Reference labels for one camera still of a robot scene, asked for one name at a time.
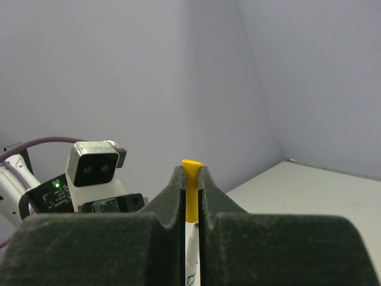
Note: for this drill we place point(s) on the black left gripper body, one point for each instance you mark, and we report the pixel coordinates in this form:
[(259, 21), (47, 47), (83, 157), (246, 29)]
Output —
[(53, 196)]

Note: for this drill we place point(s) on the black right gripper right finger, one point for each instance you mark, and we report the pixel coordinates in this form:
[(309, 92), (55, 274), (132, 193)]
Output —
[(240, 248)]

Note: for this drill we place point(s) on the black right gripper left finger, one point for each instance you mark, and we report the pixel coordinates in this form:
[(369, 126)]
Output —
[(141, 248)]

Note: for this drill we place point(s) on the yellow pen cap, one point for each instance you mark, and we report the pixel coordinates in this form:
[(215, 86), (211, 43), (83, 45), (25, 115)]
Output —
[(191, 168)]

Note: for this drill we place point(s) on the yellow whiteboard marker pen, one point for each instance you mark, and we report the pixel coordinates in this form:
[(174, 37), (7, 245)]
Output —
[(192, 253)]

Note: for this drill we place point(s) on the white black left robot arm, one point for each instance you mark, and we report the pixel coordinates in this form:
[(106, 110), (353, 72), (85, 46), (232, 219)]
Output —
[(17, 178)]

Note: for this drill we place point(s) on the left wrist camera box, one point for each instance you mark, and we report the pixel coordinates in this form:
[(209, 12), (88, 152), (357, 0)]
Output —
[(94, 162)]

